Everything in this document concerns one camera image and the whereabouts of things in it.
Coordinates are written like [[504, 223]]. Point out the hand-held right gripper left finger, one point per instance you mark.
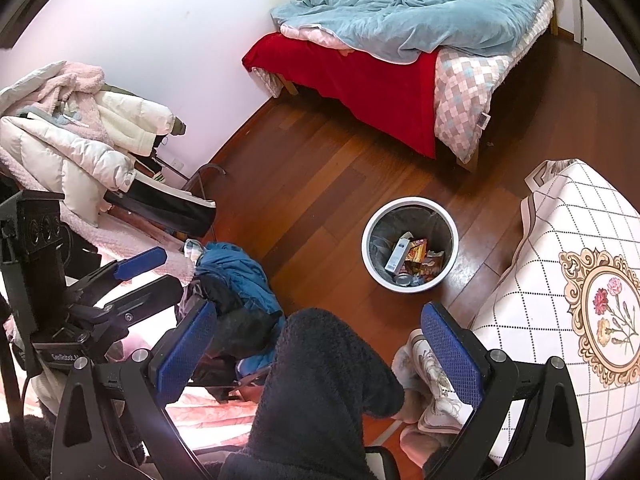
[[187, 355]]

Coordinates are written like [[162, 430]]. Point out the blue crumpled cloth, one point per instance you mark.
[[235, 270]]

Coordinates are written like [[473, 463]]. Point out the pink checkered bed sheet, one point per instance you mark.
[[465, 95]]

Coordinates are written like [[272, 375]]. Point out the pink fleece blanket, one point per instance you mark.
[[145, 247]]

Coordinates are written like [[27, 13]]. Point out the black garment with white trim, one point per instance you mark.
[[165, 205]]

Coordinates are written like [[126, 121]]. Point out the person's dark fleece trouser leg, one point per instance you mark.
[[310, 385]]

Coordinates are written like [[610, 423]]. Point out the white round trash bin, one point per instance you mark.
[[372, 265]]

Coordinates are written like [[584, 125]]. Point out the white puffer jacket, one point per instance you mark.
[[65, 155]]

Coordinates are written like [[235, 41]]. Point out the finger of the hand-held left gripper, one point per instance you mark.
[[145, 292], [140, 262]]

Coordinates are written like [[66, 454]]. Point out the white cardboard carton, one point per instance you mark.
[[398, 254]]

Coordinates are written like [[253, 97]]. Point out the metal rack leg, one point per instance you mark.
[[205, 172]]

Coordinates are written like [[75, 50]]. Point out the white sneaker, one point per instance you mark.
[[432, 385]]

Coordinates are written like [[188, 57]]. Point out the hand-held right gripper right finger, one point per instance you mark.
[[450, 350]]

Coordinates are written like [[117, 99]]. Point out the dark clothes pile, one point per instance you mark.
[[235, 330]]

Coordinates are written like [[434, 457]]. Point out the pink fleece robe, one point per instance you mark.
[[75, 90]]

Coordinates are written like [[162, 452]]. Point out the red blanket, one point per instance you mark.
[[360, 90]]

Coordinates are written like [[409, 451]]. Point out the pink slipper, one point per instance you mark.
[[420, 442]]

